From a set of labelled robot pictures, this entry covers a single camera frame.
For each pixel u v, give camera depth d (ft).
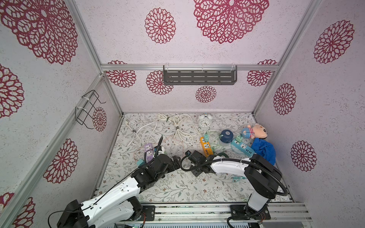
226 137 3.11
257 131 3.26
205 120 3.46
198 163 2.29
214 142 3.37
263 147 3.03
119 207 1.90
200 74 3.10
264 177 1.51
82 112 2.45
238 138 3.18
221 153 2.80
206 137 3.19
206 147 3.19
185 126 3.72
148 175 1.88
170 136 3.47
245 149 3.13
